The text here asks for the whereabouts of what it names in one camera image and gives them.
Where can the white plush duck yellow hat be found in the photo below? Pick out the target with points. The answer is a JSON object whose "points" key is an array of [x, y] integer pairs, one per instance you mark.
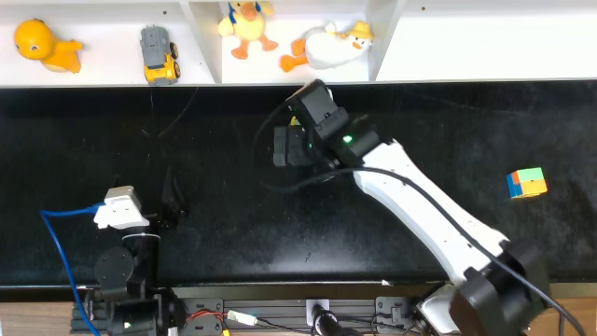
{"points": [[329, 49]]}

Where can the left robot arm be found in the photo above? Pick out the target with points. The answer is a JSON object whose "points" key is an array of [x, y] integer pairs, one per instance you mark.
{"points": [[114, 268]]}

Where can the yellow rubber duck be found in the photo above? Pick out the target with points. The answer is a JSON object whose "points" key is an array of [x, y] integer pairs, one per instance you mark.
{"points": [[42, 44]]}

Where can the grey and yellow toy truck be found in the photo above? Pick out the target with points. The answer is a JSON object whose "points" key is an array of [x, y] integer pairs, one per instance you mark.
{"points": [[158, 53]]}

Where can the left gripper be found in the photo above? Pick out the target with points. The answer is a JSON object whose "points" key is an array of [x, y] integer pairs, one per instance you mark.
{"points": [[156, 223]]}

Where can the white shelf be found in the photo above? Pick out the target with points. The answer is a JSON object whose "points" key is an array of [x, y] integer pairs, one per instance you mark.
{"points": [[443, 46]]}

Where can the mounting rail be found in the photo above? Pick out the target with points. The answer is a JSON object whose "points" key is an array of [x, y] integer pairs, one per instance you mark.
{"points": [[280, 312]]}

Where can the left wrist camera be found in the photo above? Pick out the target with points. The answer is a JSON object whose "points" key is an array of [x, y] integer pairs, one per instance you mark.
{"points": [[120, 207]]}

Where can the many-coloured puzzle cube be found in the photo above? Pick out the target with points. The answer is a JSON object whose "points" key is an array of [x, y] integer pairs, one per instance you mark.
{"points": [[528, 183]]}

